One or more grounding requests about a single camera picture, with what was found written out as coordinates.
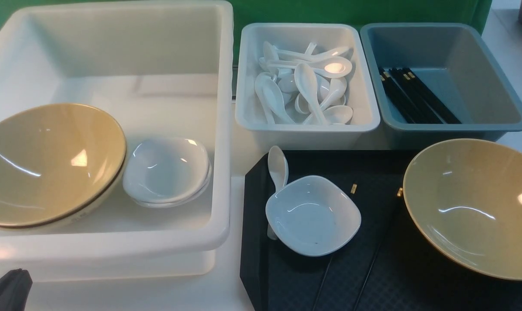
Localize beige noodle bowl in tub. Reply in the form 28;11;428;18
0;103;128;230

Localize white spoon of bin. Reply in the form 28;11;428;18
301;105;354;125
294;62;330;125
254;73;295;124

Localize black serving tray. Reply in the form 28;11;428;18
240;150;522;311

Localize white spoon with bright bowl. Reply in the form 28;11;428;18
266;57;352;79

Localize blue-grey chopstick bin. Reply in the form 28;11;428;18
360;23;522;149

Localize white spoon centre of bin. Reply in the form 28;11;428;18
294;62;330;125

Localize large white plastic tub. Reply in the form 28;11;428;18
0;0;234;282

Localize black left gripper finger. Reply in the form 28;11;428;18
0;269;33;311

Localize white spoon left of bin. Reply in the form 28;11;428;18
254;73;295;124

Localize white sauce dish in tub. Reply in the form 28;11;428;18
122;136;213;208

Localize beige noodle bowl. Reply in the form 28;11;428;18
0;103;128;230
402;138;522;281

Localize bundle of black chopsticks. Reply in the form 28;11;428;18
378;67;462;124

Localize white spoon bin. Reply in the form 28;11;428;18
235;23;380;153

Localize white spoon front of bin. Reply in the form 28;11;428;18
301;105;354;125

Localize white ceramic soup spoon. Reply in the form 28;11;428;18
267;146;289;241

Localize white square sauce dish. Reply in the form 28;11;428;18
265;175;362;257

